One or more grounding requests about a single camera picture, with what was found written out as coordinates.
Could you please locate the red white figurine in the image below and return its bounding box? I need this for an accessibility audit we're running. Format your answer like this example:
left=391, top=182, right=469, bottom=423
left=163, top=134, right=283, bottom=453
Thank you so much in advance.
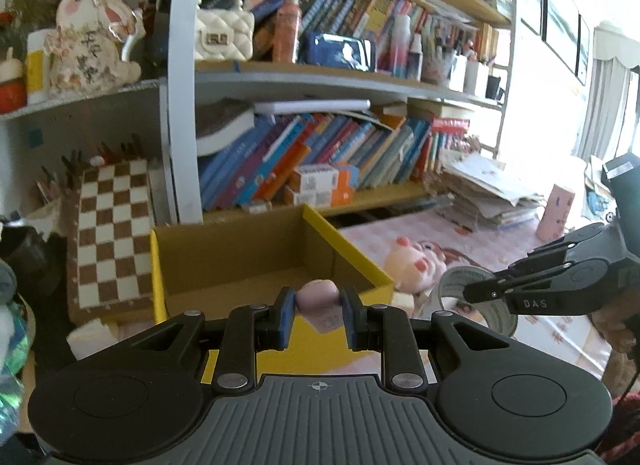
left=0, top=47, right=27, bottom=114

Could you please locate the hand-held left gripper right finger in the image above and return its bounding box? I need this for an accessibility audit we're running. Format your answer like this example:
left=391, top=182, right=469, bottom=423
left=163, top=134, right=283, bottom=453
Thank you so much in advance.
left=340, top=288, right=519, bottom=391

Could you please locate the orange white carton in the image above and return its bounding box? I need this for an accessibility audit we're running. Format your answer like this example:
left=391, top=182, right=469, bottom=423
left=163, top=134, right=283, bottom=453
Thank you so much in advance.
left=291, top=164, right=360, bottom=194
left=284, top=187, right=357, bottom=209

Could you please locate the white curtain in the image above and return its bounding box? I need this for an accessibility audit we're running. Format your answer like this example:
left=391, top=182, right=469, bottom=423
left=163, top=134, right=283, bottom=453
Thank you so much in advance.
left=572, top=21, right=640, bottom=162

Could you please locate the yellow white canister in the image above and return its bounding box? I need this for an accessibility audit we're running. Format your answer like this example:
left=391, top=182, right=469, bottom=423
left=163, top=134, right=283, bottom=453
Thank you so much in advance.
left=25, top=29, right=54, bottom=106

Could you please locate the orange spray bottle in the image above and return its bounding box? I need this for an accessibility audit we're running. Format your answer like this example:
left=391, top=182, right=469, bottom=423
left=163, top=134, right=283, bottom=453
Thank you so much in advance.
left=272, top=0, right=304, bottom=64

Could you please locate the row of slanted colourful books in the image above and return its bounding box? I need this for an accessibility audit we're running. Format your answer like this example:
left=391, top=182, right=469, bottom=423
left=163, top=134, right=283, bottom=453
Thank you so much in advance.
left=199, top=112, right=433, bottom=210

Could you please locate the dark brown boot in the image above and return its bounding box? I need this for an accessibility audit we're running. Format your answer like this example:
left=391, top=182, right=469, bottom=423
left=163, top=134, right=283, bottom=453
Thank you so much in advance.
left=0, top=217, right=68, bottom=302

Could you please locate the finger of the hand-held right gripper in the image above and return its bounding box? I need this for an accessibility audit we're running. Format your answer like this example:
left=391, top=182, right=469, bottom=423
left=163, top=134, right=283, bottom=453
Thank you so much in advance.
left=492, top=222, right=624, bottom=280
left=462, top=256, right=627, bottom=317

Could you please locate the yellow cardboard box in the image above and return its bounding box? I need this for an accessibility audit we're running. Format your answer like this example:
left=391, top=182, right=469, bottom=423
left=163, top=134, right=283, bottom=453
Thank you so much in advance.
left=150, top=205, right=397, bottom=382

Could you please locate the iridescent plastic bag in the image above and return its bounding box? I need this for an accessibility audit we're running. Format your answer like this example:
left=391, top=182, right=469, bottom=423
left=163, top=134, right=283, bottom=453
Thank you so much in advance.
left=0, top=290, right=37, bottom=438

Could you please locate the pile of loose papers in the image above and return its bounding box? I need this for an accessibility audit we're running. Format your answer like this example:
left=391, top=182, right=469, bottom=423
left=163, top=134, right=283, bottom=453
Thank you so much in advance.
left=434, top=151, right=547, bottom=232

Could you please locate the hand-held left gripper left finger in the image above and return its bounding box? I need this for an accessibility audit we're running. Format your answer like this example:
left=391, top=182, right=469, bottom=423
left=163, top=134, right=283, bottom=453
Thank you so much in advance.
left=119, top=287, right=297, bottom=392

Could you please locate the blue wipes pack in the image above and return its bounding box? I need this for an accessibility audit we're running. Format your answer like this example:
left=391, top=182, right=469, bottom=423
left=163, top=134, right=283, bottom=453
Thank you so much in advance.
left=299, top=32, right=377, bottom=72

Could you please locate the pink paper cup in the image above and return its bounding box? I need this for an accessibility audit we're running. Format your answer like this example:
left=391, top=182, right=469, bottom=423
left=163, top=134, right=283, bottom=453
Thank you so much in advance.
left=537, top=183, right=577, bottom=242

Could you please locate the person's right hand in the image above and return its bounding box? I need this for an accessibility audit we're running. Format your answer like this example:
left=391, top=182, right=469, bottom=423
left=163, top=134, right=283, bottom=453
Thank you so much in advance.
left=595, top=302, right=638, bottom=355

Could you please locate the brown white chessboard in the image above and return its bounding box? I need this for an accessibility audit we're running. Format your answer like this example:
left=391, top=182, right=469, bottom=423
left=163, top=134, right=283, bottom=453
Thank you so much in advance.
left=66, top=159, right=157, bottom=322

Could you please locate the small pink plastic tool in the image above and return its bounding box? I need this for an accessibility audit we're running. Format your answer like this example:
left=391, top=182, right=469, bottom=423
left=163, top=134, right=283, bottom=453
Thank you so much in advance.
left=296, top=279, right=347, bottom=335

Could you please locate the black framed wall picture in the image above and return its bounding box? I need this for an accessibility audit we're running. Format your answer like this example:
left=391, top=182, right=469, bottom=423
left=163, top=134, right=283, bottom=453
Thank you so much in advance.
left=542, top=0, right=581, bottom=73

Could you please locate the white tape roll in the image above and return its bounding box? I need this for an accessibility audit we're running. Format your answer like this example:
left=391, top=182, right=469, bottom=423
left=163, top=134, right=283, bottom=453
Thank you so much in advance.
left=435, top=266, right=519, bottom=338

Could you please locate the cream quilted handbag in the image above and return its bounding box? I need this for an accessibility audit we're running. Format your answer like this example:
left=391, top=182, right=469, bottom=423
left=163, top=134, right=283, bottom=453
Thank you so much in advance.
left=194, top=0, right=256, bottom=64

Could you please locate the white foam scrap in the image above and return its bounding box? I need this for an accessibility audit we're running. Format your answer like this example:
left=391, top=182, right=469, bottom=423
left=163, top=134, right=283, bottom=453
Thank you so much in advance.
left=66, top=319, right=120, bottom=362

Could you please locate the row of upright paperback books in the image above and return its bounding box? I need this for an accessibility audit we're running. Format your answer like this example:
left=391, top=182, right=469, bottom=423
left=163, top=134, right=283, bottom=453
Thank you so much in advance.
left=250, top=0, right=501, bottom=80

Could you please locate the thick grey book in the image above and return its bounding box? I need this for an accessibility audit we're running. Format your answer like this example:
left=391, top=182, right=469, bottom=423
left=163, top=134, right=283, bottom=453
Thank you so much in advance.
left=195, top=100, right=257, bottom=156

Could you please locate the pink paw plush toy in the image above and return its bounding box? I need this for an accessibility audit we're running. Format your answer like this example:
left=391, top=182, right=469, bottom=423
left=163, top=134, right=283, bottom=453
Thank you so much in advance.
left=382, top=237, right=451, bottom=294

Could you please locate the white shelf unit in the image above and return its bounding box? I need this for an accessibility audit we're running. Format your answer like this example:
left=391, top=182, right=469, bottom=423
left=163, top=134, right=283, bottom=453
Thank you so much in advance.
left=0, top=0, right=519, bottom=226

